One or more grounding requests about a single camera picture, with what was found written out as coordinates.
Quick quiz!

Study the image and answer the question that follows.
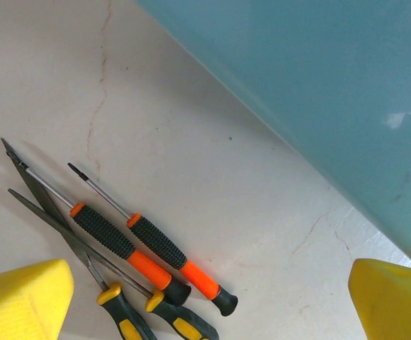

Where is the thick orange black precision screwdriver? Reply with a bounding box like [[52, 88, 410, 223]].
[[23, 166, 193, 307]]

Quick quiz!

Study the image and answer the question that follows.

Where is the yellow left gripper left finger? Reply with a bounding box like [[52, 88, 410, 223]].
[[0, 259, 74, 340]]

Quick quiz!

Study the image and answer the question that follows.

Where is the slim orange black precision screwdriver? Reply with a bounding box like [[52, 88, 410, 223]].
[[67, 161, 240, 319]]

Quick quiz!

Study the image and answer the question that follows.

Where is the orange-black screwdriver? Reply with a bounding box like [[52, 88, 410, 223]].
[[0, 137, 159, 340]]

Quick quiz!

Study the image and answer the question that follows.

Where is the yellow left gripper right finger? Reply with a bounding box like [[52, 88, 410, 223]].
[[348, 258, 411, 340]]

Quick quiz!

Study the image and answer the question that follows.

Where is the small black screwdriver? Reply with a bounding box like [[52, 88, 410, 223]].
[[7, 187, 220, 340]]

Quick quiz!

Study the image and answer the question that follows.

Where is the blue clear-lid plastic tool box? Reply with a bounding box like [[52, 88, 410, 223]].
[[133, 0, 411, 273]]

